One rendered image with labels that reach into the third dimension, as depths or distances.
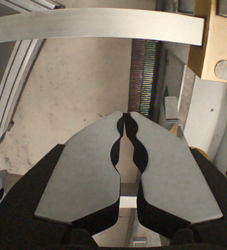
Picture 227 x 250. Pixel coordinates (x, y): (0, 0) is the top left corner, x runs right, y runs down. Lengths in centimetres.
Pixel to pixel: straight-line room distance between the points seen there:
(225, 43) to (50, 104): 111
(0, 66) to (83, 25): 85
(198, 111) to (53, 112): 92
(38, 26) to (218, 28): 18
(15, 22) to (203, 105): 45
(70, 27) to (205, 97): 39
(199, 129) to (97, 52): 70
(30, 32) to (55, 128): 112
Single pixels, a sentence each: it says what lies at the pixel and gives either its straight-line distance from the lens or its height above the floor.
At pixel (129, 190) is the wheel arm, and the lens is 32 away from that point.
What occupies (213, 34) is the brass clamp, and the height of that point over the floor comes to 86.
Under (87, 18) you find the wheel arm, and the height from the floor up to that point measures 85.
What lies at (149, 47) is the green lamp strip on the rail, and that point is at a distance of 36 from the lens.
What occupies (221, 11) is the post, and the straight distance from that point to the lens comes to 21.
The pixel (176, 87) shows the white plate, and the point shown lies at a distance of 31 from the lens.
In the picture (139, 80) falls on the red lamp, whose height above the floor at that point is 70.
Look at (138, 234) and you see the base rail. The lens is 78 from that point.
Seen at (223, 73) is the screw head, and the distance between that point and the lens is 22.
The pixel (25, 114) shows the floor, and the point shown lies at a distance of 134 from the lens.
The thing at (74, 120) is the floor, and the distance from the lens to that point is 126.
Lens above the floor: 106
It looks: 58 degrees down
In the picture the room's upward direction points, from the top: 178 degrees counter-clockwise
